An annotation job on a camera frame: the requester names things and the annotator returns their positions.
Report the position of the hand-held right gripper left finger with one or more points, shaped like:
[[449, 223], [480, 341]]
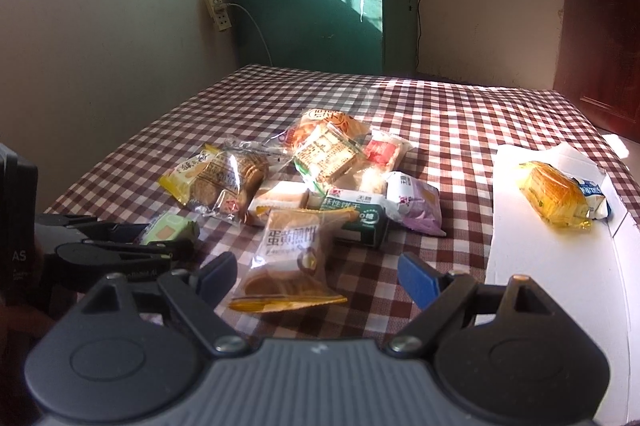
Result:
[[220, 273]]

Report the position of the small green packet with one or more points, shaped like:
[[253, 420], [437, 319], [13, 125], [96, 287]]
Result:
[[167, 228]]

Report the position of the purple and white packet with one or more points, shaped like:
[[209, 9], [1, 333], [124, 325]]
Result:
[[420, 206]]

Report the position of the beige pancake packet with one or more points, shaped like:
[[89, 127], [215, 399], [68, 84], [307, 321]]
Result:
[[290, 246]]

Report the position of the brown and white bread packet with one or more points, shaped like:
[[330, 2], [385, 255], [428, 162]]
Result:
[[280, 196]]

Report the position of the white power strip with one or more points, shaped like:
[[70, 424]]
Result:
[[219, 10]]

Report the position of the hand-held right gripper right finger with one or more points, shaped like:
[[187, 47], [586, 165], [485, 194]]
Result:
[[417, 278]]

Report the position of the green and white biscuit packet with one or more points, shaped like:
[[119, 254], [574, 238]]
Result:
[[360, 216]]

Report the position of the clear round biscuit packet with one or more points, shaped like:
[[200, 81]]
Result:
[[220, 178]]

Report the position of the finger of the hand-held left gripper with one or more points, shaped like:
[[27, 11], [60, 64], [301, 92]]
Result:
[[125, 258], [90, 226]]

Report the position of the white cardboard box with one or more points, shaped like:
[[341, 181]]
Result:
[[540, 256]]

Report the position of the clear square cracker packet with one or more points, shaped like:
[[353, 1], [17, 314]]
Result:
[[325, 154]]

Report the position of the brown wooden door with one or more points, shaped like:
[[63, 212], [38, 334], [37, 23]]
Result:
[[600, 16]]

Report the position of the orange bread packet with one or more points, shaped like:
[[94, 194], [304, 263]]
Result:
[[310, 126]]

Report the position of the red and white packet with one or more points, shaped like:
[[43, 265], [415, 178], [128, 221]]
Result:
[[382, 151]]

